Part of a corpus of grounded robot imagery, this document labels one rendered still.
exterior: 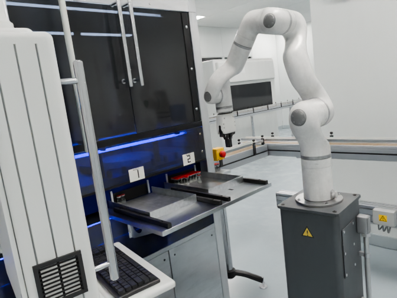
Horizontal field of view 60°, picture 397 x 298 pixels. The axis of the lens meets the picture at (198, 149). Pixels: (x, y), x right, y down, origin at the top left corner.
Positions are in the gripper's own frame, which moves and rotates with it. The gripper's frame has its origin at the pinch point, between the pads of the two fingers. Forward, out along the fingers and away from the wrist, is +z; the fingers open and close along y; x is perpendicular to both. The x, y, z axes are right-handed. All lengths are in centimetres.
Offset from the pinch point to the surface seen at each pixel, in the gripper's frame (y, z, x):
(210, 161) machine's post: -9.5, 12.7, -24.3
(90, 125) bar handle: 87, -21, 32
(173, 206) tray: 41.3, 20.0, 1.6
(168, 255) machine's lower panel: 29, 55, -26
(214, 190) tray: 15.7, 19.9, 1.6
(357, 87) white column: -144, -16, 7
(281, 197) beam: -85, 58, -30
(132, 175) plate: 43, 7, -24
